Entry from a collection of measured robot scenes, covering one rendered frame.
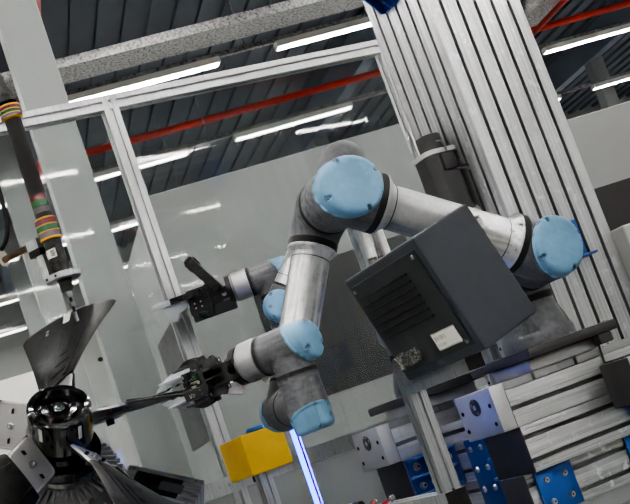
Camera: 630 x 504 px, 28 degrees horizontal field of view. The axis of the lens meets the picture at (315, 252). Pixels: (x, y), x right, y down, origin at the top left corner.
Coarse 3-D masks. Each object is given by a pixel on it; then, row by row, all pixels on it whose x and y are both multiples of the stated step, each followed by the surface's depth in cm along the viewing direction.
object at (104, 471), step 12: (96, 468) 222; (108, 468) 226; (120, 468) 231; (108, 480) 220; (120, 480) 222; (132, 480) 228; (108, 492) 216; (120, 492) 218; (132, 492) 220; (144, 492) 223
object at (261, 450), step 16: (256, 432) 271; (272, 432) 272; (224, 448) 281; (240, 448) 271; (256, 448) 270; (272, 448) 271; (288, 448) 273; (240, 464) 274; (256, 464) 269; (272, 464) 270; (240, 480) 278
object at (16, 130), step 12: (12, 120) 246; (12, 132) 246; (24, 132) 247; (12, 144) 246; (24, 144) 246; (24, 156) 245; (24, 168) 245; (36, 168) 246; (24, 180) 245; (36, 180) 245; (36, 192) 244; (48, 204) 245; (36, 216) 244
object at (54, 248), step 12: (0, 84) 248; (0, 96) 247; (12, 96) 247; (48, 240) 242; (60, 240) 244; (48, 252) 242; (60, 252) 242; (60, 264) 242; (60, 288) 242; (72, 288) 242
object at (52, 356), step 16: (96, 304) 260; (112, 304) 258; (80, 320) 257; (96, 320) 254; (32, 336) 264; (64, 336) 256; (80, 336) 252; (32, 352) 260; (48, 352) 256; (64, 352) 250; (80, 352) 246; (32, 368) 256; (48, 368) 251; (64, 368) 246; (48, 384) 247
